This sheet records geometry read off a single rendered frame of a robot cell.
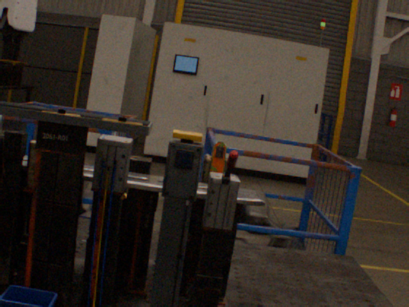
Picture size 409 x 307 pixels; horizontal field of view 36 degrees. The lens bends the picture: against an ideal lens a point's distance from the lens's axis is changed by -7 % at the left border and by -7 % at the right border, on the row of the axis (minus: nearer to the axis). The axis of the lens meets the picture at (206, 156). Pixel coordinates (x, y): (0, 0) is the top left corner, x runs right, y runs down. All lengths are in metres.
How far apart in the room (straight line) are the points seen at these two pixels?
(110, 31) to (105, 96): 0.95
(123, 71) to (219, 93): 1.39
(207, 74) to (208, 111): 0.52
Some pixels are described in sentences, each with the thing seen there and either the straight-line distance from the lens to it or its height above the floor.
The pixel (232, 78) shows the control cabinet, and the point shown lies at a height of 1.32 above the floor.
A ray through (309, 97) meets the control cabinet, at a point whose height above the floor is 1.24.
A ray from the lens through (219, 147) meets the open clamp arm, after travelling 1.85.
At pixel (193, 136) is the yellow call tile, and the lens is 1.35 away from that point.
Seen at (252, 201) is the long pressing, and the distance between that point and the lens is 1.65.
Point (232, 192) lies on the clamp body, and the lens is 1.53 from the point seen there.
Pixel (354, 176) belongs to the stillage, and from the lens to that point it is 3.55.
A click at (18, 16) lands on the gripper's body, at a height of 1.36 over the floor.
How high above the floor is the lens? 1.28
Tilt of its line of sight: 7 degrees down
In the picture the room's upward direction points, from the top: 9 degrees clockwise
